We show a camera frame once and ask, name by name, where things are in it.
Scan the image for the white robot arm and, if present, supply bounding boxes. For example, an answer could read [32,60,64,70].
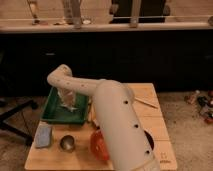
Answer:
[47,64,160,171]

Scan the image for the black and white eraser block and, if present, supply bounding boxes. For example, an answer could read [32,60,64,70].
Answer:
[92,118,100,129]

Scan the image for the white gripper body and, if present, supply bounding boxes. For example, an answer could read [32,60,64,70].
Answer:
[58,88,76,106]

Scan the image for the wooden handled brush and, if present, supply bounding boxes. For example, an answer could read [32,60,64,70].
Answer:
[135,97,158,109]

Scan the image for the blue sponge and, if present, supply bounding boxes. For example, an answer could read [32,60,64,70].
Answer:
[35,124,52,148]

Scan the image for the orange bowl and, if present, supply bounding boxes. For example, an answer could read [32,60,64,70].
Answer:
[90,130,109,161]

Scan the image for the black office chair base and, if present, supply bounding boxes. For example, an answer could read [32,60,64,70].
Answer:
[0,99,39,147]

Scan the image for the dark purple bowl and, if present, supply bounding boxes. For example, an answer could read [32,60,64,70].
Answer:
[144,131,154,150]

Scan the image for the small metal cup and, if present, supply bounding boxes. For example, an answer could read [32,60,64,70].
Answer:
[60,135,75,152]

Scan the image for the black chair background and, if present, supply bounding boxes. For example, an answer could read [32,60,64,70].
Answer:
[109,0,171,24]

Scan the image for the light blue towel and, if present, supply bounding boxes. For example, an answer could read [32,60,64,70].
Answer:
[61,103,78,112]

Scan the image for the green plastic tray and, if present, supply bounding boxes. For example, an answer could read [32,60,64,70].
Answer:
[41,87,89,125]

